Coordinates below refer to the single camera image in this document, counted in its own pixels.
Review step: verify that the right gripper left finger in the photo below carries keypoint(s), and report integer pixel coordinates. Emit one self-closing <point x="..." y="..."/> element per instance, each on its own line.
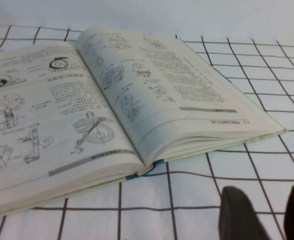
<point x="237" y="217"/>

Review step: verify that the yellowed technical diagram book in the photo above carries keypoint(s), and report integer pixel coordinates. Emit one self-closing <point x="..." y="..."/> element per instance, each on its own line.
<point x="87" y="112"/>

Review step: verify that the white black-grid tablecloth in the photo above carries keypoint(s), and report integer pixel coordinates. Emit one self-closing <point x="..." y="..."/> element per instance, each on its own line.
<point x="187" y="200"/>

